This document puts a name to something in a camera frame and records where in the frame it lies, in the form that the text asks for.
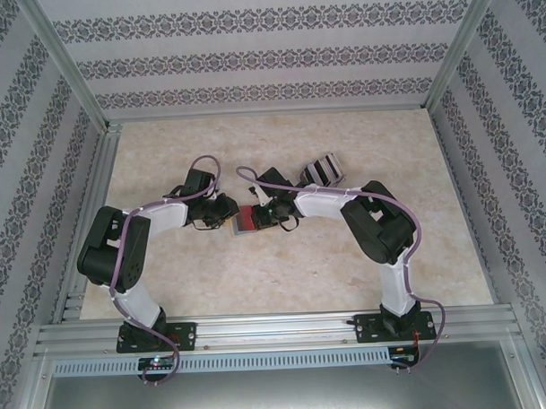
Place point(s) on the red plastic card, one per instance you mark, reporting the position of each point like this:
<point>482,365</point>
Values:
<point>247,219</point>

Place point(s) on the light blue box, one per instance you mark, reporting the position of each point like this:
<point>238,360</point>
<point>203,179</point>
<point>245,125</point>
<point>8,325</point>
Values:
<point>245,233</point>

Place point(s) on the pale card black stripe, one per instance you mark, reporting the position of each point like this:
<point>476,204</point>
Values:
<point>327,169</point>

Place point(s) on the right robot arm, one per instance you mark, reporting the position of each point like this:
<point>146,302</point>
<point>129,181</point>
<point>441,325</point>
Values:
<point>381,227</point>

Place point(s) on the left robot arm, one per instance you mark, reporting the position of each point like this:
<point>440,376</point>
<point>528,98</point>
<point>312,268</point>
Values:
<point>117,250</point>

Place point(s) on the orange-edged card black stripe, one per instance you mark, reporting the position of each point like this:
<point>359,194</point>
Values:
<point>335,164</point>

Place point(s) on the small green circuit board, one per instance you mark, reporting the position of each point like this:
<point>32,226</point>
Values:
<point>157,362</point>
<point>404,358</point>

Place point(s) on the grey sheet metal panel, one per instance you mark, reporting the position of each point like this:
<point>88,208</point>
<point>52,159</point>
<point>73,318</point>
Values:
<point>280,397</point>

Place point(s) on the thin aluminium frame rail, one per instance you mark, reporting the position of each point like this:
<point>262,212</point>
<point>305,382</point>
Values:
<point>270,113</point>

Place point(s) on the slotted aluminium side rail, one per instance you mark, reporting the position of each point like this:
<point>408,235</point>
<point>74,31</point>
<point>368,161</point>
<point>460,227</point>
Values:
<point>98,174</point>

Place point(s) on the wide aluminium base rail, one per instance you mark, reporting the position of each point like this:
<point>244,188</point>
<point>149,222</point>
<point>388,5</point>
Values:
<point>277,332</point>

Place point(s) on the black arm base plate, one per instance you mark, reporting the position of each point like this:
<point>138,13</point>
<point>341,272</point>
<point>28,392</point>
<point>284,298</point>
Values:
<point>188,335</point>
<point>367,329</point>

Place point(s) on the aluminium frame post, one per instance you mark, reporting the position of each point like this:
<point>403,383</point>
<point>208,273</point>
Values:
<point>75,72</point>
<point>459,50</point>

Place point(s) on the aluminium frame leg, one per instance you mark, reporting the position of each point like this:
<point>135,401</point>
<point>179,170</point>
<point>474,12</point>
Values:
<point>30,392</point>
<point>528,375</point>

